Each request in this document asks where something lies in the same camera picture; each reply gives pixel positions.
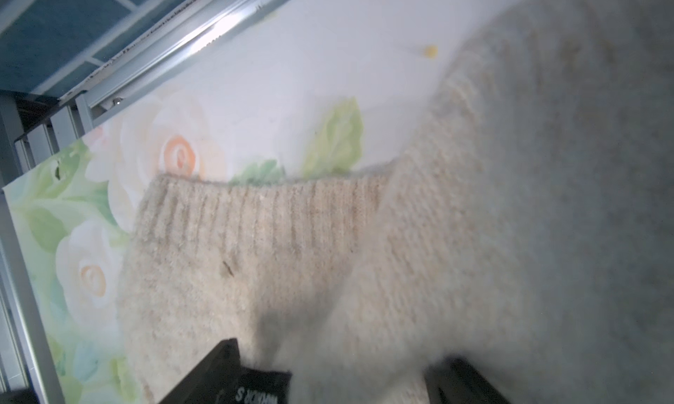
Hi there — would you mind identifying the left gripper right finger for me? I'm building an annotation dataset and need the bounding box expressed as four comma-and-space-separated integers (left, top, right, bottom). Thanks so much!
424, 358, 509, 404

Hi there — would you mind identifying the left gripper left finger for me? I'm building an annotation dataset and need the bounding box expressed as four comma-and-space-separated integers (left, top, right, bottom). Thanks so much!
161, 338, 291, 404

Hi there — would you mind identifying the beige knitted scarf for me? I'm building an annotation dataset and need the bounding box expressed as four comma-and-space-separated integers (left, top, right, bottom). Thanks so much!
118, 0, 673, 403

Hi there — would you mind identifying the floral table mat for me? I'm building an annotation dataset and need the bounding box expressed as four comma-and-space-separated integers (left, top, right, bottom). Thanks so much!
1, 0, 519, 403

